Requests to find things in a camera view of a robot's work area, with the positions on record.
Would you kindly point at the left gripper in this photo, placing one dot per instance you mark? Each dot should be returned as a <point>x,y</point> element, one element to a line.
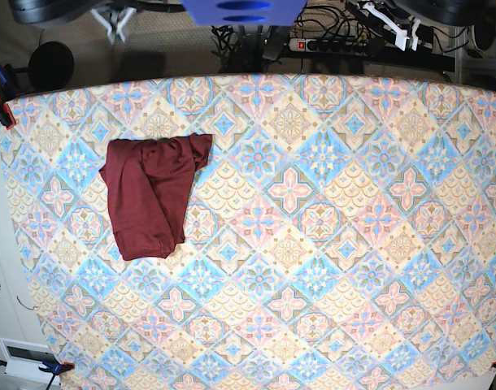
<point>404,38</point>

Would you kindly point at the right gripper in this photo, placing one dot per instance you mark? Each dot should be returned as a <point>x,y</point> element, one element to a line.
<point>114,19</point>

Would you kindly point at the maroon t-shirt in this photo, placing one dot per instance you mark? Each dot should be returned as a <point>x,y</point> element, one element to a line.
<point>148,187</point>

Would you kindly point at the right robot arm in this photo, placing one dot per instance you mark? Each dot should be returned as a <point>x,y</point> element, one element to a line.
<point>48,13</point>

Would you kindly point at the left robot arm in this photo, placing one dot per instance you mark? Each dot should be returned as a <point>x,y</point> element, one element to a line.
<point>404,18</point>

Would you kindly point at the black round stool base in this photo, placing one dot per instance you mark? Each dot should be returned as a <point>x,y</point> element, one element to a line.
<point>51,66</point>

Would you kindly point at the blue plastic box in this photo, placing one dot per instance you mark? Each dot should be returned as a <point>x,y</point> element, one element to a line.
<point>244,12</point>

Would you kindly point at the white power strip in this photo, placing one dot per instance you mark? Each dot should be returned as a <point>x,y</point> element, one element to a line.
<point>310,45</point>

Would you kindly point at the patterned tablecloth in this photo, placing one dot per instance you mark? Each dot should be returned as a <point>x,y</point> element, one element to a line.
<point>341,236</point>

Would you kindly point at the blue clamp front left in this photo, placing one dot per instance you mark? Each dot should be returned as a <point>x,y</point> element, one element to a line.
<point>53,367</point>

